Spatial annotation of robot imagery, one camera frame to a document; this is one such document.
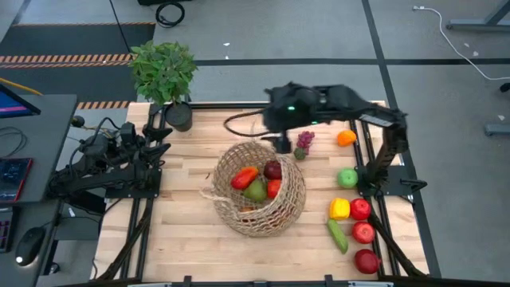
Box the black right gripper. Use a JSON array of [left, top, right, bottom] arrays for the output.
[[263, 81, 320, 155]]

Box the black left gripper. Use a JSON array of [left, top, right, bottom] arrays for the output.
[[133, 125, 174, 164]]

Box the purple grape bunch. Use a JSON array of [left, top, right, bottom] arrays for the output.
[[296, 130, 316, 151]]

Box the dark red apple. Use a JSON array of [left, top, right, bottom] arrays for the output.
[[263, 159, 283, 181], [354, 249, 382, 275]]

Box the red tomato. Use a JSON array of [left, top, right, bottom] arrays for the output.
[[265, 179, 282, 199]]

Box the red orange mango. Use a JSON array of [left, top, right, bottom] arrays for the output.
[[230, 166, 260, 191]]

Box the green pear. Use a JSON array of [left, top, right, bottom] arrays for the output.
[[242, 178, 269, 202]]

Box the orange bell pepper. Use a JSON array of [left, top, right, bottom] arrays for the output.
[[337, 129, 358, 147]]

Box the woven seagrass basket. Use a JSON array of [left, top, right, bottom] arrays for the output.
[[198, 121, 308, 239]]

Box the green apple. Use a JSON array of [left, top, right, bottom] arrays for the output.
[[337, 167, 359, 189]]

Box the yellow bell pepper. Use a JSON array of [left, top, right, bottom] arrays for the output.
[[329, 198, 351, 221]]

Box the green cucumber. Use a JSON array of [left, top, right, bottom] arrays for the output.
[[327, 218, 350, 255]]

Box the green potted plant black pot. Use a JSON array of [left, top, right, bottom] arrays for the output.
[[129, 39, 199, 132]]

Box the dark grey desk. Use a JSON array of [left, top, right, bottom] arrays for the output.
[[0, 94, 79, 287]]

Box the black floor mat hazard edge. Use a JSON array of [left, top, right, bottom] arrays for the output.
[[0, 22, 156, 111]]

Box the computer monitor blue screen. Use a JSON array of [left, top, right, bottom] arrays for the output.
[[0, 83, 41, 120]]

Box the red-edged tablet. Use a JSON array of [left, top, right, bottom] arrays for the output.
[[0, 157, 33, 203]]

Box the black computer mouse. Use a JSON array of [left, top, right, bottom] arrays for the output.
[[14, 226, 47, 267]]

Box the black keyboard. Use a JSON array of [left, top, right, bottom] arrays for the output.
[[0, 217, 13, 254]]

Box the grey desk foot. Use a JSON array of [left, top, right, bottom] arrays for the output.
[[484, 124, 510, 137]]

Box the grey desk leg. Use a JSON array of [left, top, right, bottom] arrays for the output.
[[445, 0, 510, 33]]

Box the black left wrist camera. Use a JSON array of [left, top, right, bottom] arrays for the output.
[[119, 121, 137, 147]]

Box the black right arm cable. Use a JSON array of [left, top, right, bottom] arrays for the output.
[[223, 109, 276, 139]]

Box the black aluminium table frame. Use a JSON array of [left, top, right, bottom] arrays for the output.
[[95, 101, 431, 286]]

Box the coiled black cable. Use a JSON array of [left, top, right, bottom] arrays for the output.
[[155, 1, 186, 29]]

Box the black braided cable sleeve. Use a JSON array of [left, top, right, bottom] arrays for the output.
[[366, 206, 427, 278], [97, 198, 155, 281]]

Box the black desk cable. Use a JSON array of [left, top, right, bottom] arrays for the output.
[[0, 126, 28, 159]]

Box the yellow cable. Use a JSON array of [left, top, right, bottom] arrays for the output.
[[0, 77, 44, 96]]

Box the white cable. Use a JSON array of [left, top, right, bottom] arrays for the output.
[[412, 5, 510, 81]]

